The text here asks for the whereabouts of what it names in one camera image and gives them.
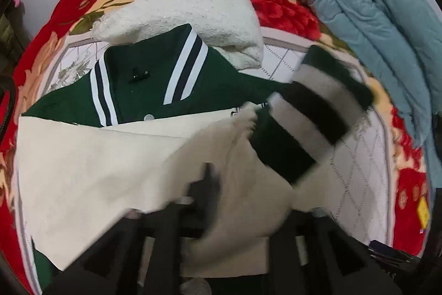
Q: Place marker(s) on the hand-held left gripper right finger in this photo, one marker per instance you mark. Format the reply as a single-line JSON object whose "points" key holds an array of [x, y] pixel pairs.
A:
{"points": [[293, 246]]}

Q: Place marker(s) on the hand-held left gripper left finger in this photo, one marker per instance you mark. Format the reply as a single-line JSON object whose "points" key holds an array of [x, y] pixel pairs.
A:
{"points": [[205, 191]]}

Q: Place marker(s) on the green cream varsity jacket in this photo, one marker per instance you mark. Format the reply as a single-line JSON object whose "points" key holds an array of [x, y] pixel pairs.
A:
{"points": [[145, 91]]}

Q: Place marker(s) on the white quilted mattress pad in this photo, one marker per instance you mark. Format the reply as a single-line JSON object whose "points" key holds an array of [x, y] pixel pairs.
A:
{"points": [[359, 177]]}

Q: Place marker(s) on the dark object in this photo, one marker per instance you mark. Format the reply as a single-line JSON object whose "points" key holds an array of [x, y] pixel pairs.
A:
{"points": [[390, 253]]}

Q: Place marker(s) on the white fleece garment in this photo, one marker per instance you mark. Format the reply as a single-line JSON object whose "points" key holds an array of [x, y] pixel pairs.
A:
{"points": [[193, 8]]}

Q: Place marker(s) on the red floral blanket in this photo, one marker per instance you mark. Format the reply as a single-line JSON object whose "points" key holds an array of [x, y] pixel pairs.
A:
{"points": [[286, 11]]}

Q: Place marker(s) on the teal quilted blanket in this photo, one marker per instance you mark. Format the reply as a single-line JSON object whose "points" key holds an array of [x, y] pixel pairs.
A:
{"points": [[362, 4]]}

